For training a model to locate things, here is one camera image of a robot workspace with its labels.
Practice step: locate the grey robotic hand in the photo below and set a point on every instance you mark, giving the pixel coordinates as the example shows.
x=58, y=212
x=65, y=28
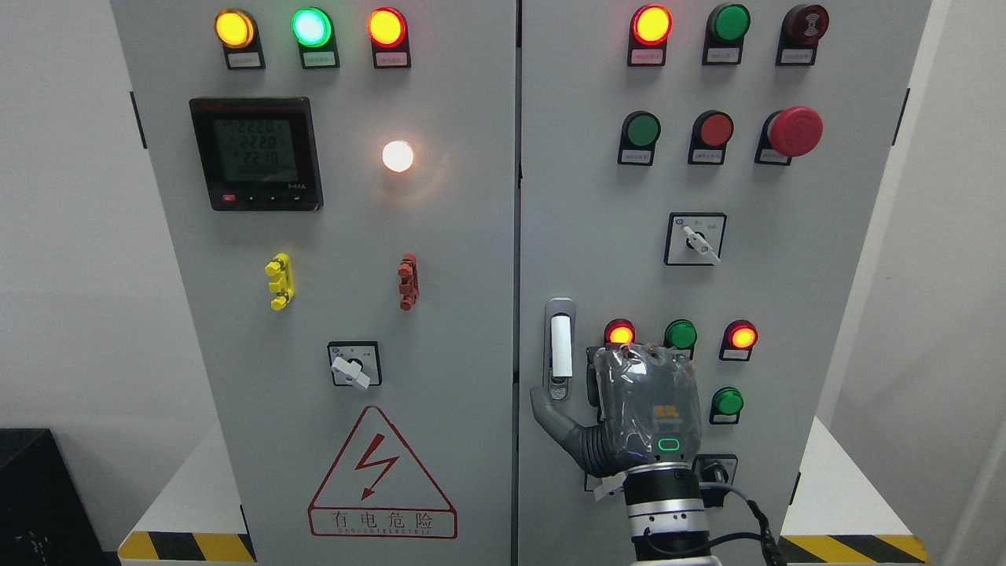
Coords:
x=649, y=411

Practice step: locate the silver door handle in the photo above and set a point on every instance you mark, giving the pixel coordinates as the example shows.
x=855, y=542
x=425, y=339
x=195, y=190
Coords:
x=559, y=338

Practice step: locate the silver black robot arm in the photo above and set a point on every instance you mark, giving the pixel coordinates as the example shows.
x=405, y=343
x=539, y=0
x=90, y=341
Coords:
x=666, y=516

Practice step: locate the right grey cabinet door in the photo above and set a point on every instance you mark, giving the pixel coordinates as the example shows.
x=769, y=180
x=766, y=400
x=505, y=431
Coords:
x=595, y=231

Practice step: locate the grey cabinet door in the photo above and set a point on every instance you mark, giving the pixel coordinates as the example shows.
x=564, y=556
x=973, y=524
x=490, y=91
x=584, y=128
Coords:
x=595, y=231
x=447, y=363

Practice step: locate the left grey cabinet door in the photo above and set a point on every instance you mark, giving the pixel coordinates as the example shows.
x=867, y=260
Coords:
x=447, y=363

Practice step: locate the red-orange indicator light left door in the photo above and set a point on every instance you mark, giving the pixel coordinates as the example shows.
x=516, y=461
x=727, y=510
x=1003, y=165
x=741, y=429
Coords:
x=389, y=37

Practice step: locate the red lit indicator middle left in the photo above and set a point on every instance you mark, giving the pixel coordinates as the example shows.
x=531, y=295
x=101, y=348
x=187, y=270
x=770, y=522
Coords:
x=619, y=331

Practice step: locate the red lit indicator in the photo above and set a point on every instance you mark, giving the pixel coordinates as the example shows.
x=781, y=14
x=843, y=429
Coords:
x=619, y=331
x=649, y=31
x=738, y=340

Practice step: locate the green indicator middle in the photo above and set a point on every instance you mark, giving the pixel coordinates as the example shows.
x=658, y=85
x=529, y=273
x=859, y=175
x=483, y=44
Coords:
x=680, y=335

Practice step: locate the green push button lower right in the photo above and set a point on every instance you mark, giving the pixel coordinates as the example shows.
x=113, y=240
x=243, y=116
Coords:
x=726, y=406

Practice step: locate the green push button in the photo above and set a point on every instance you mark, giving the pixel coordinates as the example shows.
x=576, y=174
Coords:
x=726, y=406
x=637, y=142

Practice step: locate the red lit indicator middle right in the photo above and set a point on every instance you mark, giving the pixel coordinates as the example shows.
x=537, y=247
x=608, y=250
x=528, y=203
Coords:
x=738, y=340

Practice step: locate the red terminal connector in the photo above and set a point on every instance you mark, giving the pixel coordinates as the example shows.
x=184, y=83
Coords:
x=408, y=282

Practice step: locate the green push button upper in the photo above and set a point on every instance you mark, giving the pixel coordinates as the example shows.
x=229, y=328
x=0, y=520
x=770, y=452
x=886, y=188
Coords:
x=637, y=142

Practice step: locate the red push button upper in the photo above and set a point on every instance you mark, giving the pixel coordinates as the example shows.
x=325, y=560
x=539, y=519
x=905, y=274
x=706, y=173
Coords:
x=710, y=133

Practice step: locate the red electric hazard warning sticker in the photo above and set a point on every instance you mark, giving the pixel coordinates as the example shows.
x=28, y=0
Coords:
x=378, y=488

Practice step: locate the red emergency stop button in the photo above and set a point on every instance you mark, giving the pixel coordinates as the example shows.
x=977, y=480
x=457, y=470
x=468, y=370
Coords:
x=789, y=133

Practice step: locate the white lit indicator light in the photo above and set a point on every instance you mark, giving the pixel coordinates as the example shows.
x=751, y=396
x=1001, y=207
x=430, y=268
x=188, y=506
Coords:
x=398, y=156

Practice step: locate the red lit indicator top right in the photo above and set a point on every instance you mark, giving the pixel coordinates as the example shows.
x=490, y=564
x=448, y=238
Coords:
x=649, y=31

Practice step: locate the green indicator top right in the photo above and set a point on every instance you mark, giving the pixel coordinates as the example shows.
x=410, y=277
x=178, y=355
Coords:
x=727, y=26

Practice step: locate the yellow terminal connector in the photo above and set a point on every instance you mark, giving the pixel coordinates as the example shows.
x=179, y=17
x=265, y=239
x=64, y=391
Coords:
x=279, y=271

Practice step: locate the dark red buzzer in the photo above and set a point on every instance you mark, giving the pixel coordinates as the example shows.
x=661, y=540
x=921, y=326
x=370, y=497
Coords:
x=802, y=29

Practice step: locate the black digital power meter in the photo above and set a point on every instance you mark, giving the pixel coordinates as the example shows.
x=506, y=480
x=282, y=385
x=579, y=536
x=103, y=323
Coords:
x=258, y=153

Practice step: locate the white platform hazard striped base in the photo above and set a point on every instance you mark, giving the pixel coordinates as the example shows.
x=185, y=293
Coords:
x=836, y=518

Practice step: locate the green lit indicator light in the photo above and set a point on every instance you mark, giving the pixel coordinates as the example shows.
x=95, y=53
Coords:
x=314, y=32

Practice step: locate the yellow indicator light top left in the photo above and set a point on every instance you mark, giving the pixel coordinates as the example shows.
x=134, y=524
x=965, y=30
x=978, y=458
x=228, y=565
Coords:
x=239, y=35

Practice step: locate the black box lower left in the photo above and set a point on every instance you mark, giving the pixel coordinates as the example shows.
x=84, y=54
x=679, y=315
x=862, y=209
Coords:
x=43, y=521

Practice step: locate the white rotary switch lower right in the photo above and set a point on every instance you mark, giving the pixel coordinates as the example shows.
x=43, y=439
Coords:
x=608, y=487

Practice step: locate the white rotary switch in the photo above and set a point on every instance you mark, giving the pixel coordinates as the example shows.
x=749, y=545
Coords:
x=608, y=487
x=694, y=239

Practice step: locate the black rotary selector switch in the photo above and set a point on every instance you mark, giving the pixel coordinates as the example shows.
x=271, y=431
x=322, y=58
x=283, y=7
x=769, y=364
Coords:
x=716, y=468

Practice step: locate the white rotary switch upper right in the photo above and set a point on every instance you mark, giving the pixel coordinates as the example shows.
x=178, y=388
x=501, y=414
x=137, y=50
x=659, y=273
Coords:
x=694, y=239

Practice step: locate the white rotary switch left door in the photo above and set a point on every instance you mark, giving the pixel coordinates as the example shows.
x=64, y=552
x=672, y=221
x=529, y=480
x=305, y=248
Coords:
x=355, y=364

